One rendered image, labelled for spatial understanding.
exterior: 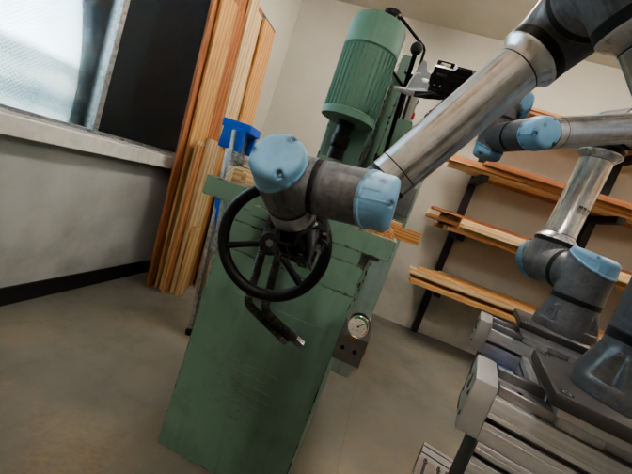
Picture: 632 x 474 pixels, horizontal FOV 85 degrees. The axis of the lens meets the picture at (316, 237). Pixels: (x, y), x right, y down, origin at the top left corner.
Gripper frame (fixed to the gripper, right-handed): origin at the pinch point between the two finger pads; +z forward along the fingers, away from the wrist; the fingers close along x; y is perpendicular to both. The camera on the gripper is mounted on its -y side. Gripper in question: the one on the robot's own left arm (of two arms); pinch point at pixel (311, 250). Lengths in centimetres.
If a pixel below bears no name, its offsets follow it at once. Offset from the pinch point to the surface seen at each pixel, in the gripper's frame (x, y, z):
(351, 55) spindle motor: -10, -63, 2
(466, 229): 65, -120, 182
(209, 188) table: -41.1, -16.6, 16.8
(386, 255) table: 15.1, -12.3, 20.6
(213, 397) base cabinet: -25, 39, 48
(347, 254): 4.8, -9.9, 21.7
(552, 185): 114, -160, 160
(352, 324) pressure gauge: 11.5, 7.9, 24.8
